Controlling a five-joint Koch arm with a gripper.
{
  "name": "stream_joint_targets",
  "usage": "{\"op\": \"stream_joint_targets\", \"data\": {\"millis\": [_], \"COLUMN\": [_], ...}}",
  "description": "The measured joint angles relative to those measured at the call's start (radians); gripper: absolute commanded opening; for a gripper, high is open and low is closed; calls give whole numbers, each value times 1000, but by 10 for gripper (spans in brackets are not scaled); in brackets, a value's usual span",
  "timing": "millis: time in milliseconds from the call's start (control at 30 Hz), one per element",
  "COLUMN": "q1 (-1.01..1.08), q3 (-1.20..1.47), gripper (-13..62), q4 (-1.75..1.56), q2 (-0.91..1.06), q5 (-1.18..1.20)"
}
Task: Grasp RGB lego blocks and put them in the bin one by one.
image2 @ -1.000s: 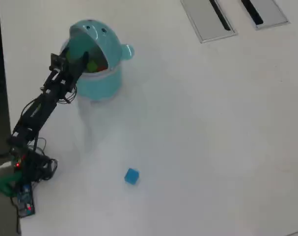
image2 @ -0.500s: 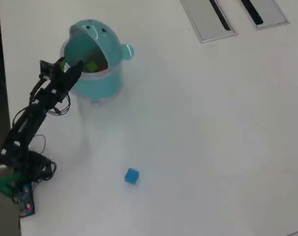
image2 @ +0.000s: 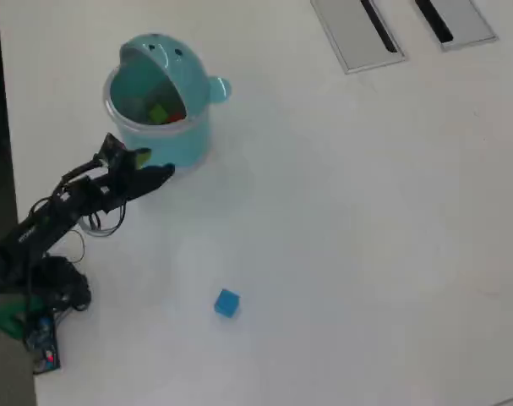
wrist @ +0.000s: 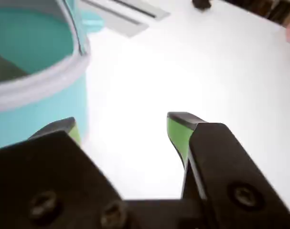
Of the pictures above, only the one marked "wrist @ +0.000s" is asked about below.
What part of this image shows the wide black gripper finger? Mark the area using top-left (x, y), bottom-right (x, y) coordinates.
top-left (0, 116), bottom-right (126, 229)

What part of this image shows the slim black gripper finger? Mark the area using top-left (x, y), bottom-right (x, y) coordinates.
top-left (167, 112), bottom-right (290, 229)

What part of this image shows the teal whale-shaped bin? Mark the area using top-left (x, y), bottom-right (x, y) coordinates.
top-left (0, 0), bottom-right (105, 151)

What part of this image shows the dark background furniture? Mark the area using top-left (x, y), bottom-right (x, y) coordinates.
top-left (225, 0), bottom-right (290, 27)

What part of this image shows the small black object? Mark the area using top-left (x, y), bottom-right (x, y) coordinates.
top-left (192, 0), bottom-right (212, 10)

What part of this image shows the wide grey table cable hatch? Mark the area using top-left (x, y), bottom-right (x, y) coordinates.
top-left (80, 0), bottom-right (150, 38)

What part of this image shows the narrow grey table cable hatch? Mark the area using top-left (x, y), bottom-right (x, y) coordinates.
top-left (111, 0), bottom-right (171, 22)

